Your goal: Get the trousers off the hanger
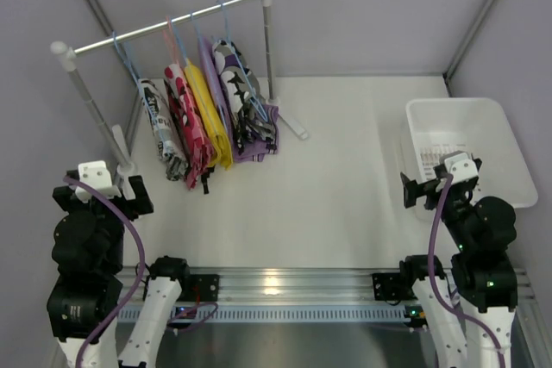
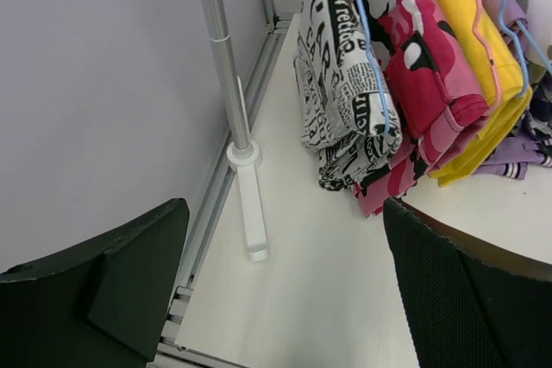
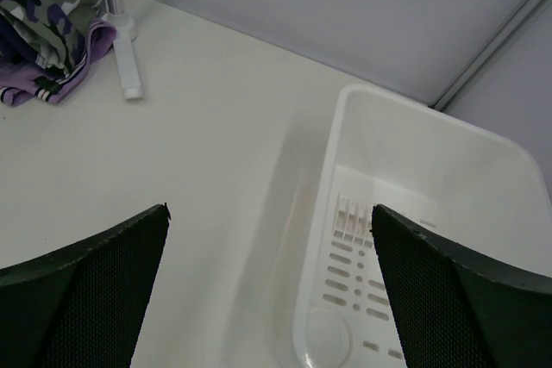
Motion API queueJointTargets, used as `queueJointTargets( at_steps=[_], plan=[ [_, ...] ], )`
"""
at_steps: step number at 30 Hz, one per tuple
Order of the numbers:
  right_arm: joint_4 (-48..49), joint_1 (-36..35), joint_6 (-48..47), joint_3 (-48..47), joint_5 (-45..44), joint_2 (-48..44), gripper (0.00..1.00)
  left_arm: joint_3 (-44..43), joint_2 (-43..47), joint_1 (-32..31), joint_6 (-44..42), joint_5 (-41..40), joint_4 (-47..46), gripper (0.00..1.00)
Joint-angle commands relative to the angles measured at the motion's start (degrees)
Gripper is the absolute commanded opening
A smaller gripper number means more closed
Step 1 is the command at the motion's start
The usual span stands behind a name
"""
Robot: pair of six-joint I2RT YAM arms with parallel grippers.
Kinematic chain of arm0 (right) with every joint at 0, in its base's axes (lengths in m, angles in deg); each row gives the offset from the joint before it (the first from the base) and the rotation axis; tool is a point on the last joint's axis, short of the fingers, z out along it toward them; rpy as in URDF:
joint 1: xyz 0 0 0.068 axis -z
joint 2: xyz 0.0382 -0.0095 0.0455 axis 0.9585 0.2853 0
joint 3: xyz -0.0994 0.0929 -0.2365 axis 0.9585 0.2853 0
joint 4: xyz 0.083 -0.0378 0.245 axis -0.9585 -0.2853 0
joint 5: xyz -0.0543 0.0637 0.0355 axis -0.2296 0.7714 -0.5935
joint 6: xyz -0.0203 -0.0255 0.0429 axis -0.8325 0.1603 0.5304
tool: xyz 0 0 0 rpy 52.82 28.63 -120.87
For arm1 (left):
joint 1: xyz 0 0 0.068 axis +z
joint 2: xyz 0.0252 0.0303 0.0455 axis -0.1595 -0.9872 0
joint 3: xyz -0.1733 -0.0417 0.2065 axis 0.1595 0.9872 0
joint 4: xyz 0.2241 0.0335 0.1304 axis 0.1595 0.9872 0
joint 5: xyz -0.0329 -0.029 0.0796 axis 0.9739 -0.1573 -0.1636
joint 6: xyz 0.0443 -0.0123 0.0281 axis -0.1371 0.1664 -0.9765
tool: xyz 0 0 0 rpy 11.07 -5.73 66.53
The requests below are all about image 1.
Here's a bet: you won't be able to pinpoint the black white newspaper print trousers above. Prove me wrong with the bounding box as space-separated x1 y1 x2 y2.
137 78 189 181

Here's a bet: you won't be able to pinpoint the pink camouflage trousers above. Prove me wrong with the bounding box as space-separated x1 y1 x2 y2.
164 64 215 190

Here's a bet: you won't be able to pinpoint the pink wire hanger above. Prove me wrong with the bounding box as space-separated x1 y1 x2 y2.
163 16 190 69

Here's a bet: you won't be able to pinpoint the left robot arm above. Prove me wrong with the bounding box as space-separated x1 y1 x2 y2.
47 125 190 367

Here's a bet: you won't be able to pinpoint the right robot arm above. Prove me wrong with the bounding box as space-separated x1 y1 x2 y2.
399 166 518 367

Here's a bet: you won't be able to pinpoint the yellow trousers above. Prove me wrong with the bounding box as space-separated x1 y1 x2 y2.
184 59 233 170

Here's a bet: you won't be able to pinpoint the lilac purple trousers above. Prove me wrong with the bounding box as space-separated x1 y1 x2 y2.
197 36 282 165

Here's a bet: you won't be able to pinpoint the purple grey camouflage trousers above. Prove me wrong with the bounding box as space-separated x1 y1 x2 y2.
211 39 277 154

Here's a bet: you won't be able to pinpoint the blue hanger with yellow trousers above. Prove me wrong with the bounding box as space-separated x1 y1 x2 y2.
168 17 226 136

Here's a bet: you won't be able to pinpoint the blue hanger with camo trousers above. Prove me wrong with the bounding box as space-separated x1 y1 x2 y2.
217 0 268 122

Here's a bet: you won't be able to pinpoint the blue hanger with lilac trousers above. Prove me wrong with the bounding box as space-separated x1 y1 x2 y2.
191 14 231 133

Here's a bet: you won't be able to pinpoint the white silver clothes rack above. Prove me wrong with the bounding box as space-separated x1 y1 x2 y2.
50 0 309 179

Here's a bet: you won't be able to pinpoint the white plastic basket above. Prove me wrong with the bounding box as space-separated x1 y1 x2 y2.
400 98 538 209

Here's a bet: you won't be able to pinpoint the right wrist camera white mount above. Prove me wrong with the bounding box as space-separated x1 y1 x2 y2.
434 151 479 190

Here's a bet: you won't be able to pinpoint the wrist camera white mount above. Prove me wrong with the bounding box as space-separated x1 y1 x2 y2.
78 160 122 199
434 151 479 190

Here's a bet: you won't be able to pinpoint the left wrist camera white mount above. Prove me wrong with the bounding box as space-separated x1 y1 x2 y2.
78 160 122 199

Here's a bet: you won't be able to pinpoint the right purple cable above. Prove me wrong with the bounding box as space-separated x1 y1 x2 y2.
426 174 506 368

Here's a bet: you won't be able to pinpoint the grey slotted cable duct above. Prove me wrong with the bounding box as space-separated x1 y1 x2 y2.
116 303 415 324

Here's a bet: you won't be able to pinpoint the aluminium mounting rail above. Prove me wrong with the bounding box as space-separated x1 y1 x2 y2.
116 267 530 305

